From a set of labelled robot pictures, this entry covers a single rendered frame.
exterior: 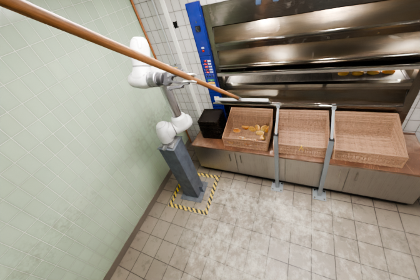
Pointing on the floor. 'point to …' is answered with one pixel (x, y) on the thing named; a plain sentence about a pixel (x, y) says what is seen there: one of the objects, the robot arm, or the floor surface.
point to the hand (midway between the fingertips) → (189, 78)
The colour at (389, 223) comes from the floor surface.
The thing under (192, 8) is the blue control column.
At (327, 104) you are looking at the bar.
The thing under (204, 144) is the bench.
